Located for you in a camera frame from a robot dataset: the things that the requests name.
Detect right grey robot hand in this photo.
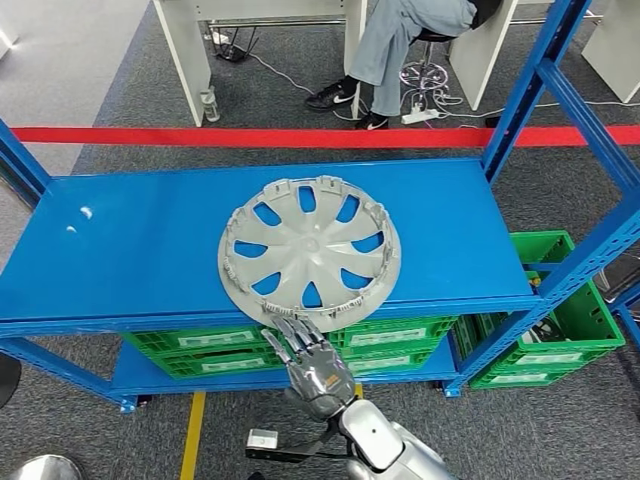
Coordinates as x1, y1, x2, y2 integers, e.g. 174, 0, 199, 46
260, 314, 357, 423

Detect grey plastic wheel hubcap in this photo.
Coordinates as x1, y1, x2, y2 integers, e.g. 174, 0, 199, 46
217, 175, 402, 335

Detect blue metal shelf rack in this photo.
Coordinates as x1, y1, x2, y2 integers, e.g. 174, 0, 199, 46
607, 281, 640, 352
0, 0, 640, 415

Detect green plastic crate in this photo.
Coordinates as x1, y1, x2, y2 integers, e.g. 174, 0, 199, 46
122, 325, 281, 357
327, 316, 458, 350
452, 230, 626, 372
469, 357, 591, 391
149, 344, 291, 381
345, 344, 436, 380

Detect red floor tape line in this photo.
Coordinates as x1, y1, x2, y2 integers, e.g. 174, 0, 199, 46
10, 125, 640, 150

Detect white power strip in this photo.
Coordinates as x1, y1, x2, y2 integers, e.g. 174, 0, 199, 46
399, 107, 441, 127

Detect clear plastic bottle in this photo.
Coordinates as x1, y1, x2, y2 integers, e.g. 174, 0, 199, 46
199, 86, 221, 125

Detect person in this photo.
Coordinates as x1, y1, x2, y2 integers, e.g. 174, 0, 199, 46
305, 0, 503, 132

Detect black stool with chrome base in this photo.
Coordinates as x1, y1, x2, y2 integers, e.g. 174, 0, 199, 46
398, 29, 456, 94

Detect white desk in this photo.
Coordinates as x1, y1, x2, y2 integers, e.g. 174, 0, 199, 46
447, 0, 640, 112
152, 0, 368, 128

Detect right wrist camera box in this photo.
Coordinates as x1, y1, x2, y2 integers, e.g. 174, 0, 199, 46
245, 428, 279, 460

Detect white cable tangle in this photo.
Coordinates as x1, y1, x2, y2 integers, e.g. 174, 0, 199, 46
397, 82, 501, 130

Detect black cable bundle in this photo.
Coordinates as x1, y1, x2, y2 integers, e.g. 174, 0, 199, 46
214, 26, 260, 65

